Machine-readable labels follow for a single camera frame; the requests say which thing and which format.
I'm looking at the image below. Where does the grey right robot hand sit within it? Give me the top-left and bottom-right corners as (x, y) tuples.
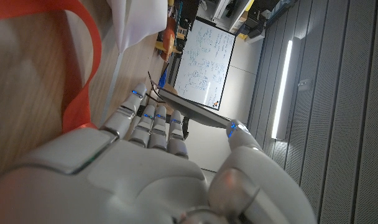
(0, 82), (318, 224)

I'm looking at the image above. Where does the red ribbon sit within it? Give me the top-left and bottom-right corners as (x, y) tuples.
(0, 0), (103, 134)

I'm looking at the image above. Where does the white cloth napkin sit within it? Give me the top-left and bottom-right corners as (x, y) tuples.
(106, 0), (168, 54)

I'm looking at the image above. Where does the black computer monitor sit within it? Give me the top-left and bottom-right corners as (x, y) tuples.
(157, 88), (233, 130)

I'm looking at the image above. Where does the long ceiling light strip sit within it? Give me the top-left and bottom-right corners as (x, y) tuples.
(271, 39), (294, 140)

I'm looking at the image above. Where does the white shelf cabinet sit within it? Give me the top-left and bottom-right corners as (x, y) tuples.
(212, 0), (252, 32)

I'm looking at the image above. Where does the whiteboard with black frame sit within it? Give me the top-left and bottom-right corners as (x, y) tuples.
(173, 19), (237, 111)

